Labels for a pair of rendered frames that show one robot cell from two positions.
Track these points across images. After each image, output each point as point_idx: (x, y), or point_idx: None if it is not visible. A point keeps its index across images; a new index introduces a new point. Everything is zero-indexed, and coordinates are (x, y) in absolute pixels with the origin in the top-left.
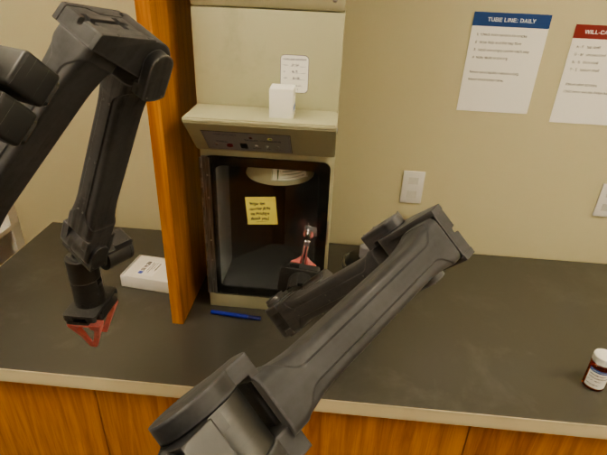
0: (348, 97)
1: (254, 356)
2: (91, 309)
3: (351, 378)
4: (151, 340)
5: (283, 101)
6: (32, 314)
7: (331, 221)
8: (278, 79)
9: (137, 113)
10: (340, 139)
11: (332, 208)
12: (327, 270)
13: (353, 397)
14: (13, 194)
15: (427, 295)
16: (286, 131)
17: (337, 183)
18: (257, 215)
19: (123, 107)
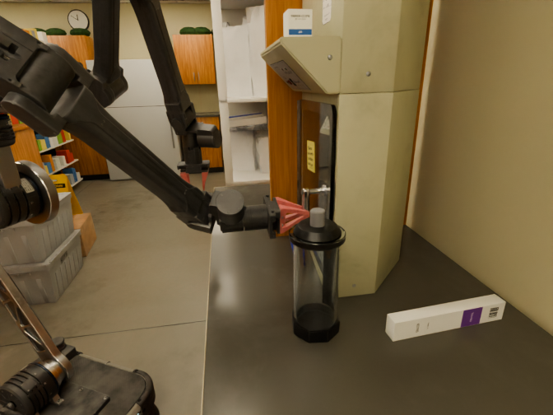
0: (551, 70)
1: (250, 271)
2: (184, 164)
3: (239, 333)
4: (249, 231)
5: (285, 24)
6: (256, 198)
7: (497, 257)
8: (322, 12)
9: (147, 15)
10: (529, 137)
11: (501, 238)
12: (239, 194)
13: (211, 338)
14: (104, 54)
15: (467, 401)
16: (276, 53)
17: (513, 204)
18: (309, 160)
19: (133, 8)
